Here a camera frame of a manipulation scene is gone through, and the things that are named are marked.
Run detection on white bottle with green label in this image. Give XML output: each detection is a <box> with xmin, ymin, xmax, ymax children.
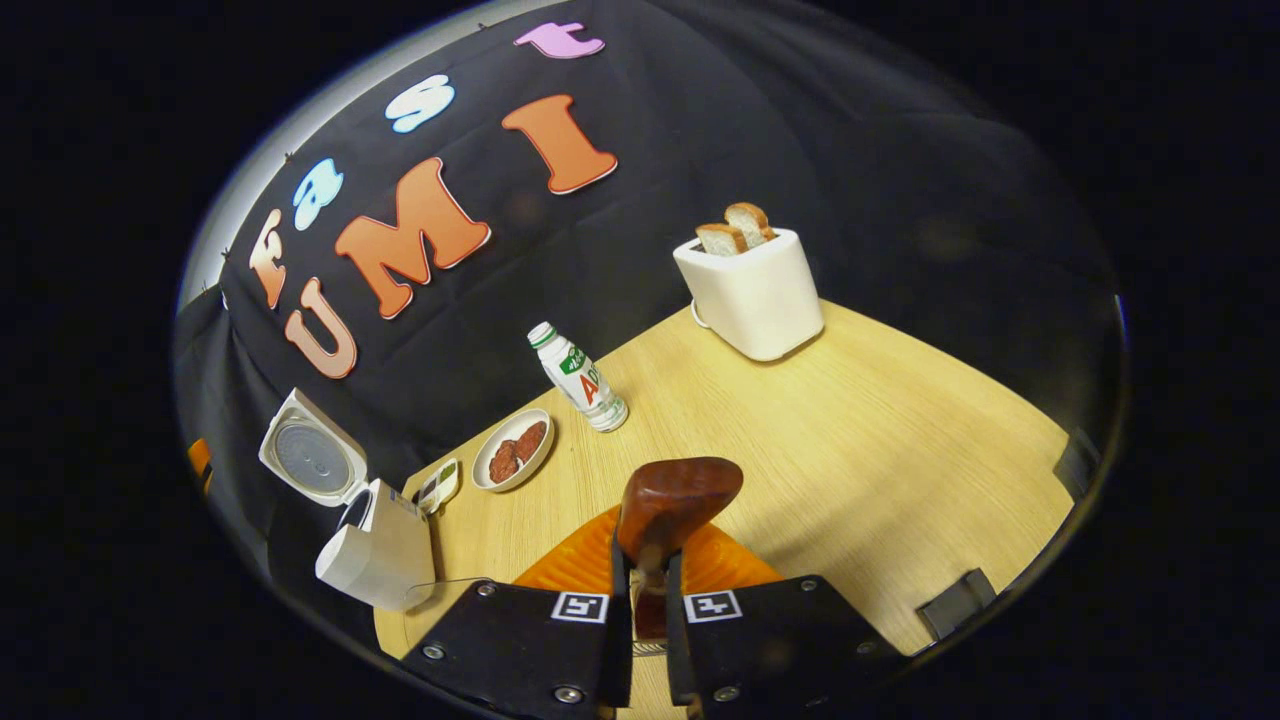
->
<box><xmin>527</xmin><ymin>321</ymin><xmax>630</xmax><ymax>434</ymax></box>

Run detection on white toaster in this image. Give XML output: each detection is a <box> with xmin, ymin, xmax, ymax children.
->
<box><xmin>672</xmin><ymin>228</ymin><xmax>826</xmax><ymax>363</ymax></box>

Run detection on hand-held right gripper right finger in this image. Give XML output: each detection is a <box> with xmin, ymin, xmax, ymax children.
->
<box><xmin>664</xmin><ymin>520</ymin><xmax>906</xmax><ymax>720</ymax></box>

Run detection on small divided condiment dish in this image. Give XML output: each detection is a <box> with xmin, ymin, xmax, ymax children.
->
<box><xmin>413</xmin><ymin>457</ymin><xmax>462</xmax><ymax>517</ymax></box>

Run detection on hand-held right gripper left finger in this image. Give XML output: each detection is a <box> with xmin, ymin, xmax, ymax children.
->
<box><xmin>398</xmin><ymin>505</ymin><xmax>635</xmax><ymax>720</ymax></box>

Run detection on white oval plate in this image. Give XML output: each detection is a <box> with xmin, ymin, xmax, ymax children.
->
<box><xmin>471</xmin><ymin>407</ymin><xmax>555</xmax><ymax>493</ymax></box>

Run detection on black backdrop cloth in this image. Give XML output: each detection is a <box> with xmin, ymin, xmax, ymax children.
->
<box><xmin>170</xmin><ymin>0</ymin><xmax>1126</xmax><ymax>601</ymax></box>

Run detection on white rice cooker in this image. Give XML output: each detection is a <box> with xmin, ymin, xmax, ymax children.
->
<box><xmin>258</xmin><ymin>387</ymin><xmax>439</xmax><ymax>614</ymax></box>

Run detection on brown wooden spoon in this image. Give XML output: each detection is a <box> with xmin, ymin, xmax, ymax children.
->
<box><xmin>615</xmin><ymin>456</ymin><xmax>745</xmax><ymax>643</ymax></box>

